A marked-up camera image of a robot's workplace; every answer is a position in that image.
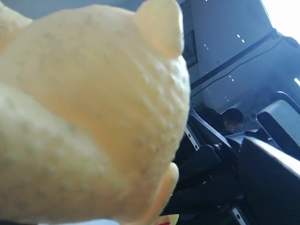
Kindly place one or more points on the yellow rubber chicken toy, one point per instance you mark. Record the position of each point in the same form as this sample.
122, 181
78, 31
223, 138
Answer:
93, 105

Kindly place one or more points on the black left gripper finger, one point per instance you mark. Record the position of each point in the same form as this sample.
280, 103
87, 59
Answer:
271, 183

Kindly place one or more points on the person with dark hair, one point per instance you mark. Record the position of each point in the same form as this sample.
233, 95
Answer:
225, 123

